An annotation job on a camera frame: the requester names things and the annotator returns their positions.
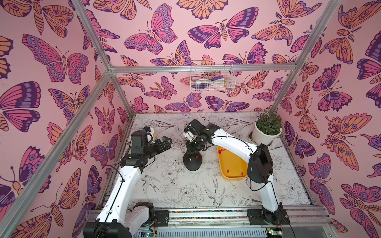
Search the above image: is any potted green plant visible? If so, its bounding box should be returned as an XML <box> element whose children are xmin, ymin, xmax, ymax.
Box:
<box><xmin>251</xmin><ymin>111</ymin><xmax>282</xmax><ymax>146</ymax></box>

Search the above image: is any black round screw base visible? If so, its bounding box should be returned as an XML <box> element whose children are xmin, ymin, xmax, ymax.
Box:
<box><xmin>183</xmin><ymin>152</ymin><xmax>202</xmax><ymax>172</ymax></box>

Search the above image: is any cream fabric glove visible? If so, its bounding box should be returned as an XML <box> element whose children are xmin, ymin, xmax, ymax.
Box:
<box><xmin>149</xmin><ymin>127</ymin><xmax>159</xmax><ymax>140</ymax></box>

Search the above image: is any aluminium cage frame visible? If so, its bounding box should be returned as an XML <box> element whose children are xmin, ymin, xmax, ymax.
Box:
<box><xmin>1</xmin><ymin>1</ymin><xmax>340</xmax><ymax>238</ymax></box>

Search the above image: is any yellow plastic tray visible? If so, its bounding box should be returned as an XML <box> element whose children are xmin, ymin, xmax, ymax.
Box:
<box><xmin>217</xmin><ymin>146</ymin><xmax>248</xmax><ymax>180</ymax></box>

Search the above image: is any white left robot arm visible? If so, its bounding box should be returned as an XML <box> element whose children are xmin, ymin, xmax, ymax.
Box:
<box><xmin>82</xmin><ymin>127</ymin><xmax>172</xmax><ymax>238</ymax></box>

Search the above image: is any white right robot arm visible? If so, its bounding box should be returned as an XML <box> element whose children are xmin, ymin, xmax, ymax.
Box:
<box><xmin>183</xmin><ymin>119</ymin><xmax>280</xmax><ymax>213</ymax></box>

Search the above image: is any white wire basket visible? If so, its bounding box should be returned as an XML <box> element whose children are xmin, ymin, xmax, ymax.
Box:
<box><xmin>189</xmin><ymin>64</ymin><xmax>236</xmax><ymax>93</ymax></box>

